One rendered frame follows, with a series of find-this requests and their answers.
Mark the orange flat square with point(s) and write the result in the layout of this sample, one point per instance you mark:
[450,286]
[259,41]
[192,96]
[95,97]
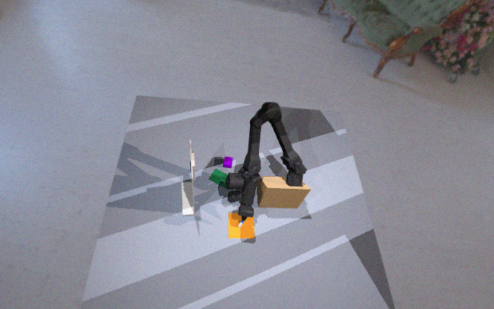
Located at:
[246,230]

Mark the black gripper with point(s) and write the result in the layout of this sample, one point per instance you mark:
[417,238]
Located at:
[246,210]

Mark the green flat square pad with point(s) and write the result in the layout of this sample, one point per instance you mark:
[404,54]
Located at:
[218,177]

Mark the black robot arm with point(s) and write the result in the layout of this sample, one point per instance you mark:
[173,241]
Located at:
[271,112]

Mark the small purple cube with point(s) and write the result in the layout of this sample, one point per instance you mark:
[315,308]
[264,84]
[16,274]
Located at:
[228,162]

